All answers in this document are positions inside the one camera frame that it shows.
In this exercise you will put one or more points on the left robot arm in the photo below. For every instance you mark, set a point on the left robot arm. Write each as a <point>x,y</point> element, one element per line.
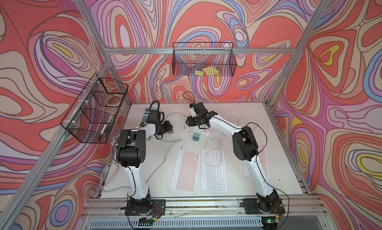
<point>131,148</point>

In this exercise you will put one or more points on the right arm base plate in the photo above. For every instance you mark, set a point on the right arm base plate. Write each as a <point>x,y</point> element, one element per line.
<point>254,206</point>

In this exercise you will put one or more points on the teal USB charger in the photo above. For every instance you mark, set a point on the teal USB charger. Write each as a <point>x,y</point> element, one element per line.
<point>196,137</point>

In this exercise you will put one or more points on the blue calculator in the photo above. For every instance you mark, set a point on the blue calculator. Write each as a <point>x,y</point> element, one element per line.
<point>145,115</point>

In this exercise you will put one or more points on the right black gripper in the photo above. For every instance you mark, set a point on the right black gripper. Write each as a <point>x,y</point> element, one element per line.
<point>190,121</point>

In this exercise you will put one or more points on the yellow sticky notes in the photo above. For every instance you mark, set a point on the yellow sticky notes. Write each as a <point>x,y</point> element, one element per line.
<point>207,71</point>

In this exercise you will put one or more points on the black wire basket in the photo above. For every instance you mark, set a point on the black wire basket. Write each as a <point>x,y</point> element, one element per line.
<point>98,103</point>
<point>191,56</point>

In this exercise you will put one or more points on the white power strip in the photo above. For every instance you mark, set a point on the white power strip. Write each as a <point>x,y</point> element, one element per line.
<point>204,131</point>

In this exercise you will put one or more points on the white keyboard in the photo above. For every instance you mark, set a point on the white keyboard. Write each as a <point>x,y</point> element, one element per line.
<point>213,171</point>

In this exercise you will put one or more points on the pink keyboard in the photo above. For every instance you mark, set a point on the pink keyboard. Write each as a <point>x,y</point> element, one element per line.
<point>263,160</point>
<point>186,172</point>

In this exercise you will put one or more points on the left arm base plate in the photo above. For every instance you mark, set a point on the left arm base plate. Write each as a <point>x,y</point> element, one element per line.
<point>145,207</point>

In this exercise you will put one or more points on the black wire basket left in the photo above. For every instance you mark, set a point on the black wire basket left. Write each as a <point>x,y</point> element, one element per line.
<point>98,103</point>

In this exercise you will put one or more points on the clear cup of pens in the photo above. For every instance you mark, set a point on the clear cup of pens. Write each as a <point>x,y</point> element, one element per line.
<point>115,141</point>

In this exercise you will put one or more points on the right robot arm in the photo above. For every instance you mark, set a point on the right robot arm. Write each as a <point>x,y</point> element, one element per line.
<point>245,148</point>

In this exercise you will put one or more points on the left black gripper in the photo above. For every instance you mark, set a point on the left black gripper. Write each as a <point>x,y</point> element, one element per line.
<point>167,127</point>

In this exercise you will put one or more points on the black wire basket back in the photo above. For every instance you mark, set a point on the black wire basket back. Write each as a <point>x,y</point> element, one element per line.
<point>191,56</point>

